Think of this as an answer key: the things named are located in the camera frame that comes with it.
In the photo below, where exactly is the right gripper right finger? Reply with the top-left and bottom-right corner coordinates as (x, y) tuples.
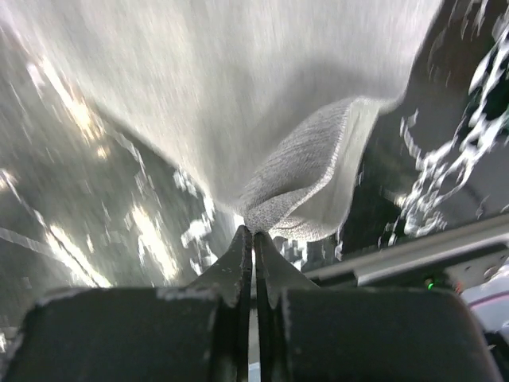
(254, 233), (503, 381)

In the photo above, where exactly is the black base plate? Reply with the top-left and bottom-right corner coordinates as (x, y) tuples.
(305, 213), (508, 288)

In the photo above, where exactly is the black marble pattern mat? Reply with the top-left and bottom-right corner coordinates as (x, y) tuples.
(0, 0), (509, 295)

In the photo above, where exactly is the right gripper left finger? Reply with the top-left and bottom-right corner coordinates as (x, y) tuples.
(1, 226), (252, 381)

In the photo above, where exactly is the grey cloth napkin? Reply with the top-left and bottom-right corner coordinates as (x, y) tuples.
(1, 1), (442, 241)

